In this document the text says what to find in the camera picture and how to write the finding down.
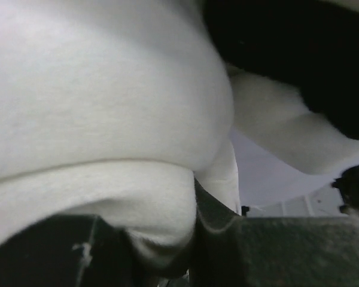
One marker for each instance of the black white striped pillowcase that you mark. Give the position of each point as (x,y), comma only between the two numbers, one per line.
(297,84)

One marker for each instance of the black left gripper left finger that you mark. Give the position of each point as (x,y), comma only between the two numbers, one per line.
(69,251)

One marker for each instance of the white pillow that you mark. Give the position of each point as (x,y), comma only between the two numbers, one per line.
(113,108)

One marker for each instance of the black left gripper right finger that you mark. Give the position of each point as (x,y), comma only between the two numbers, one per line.
(233,250)

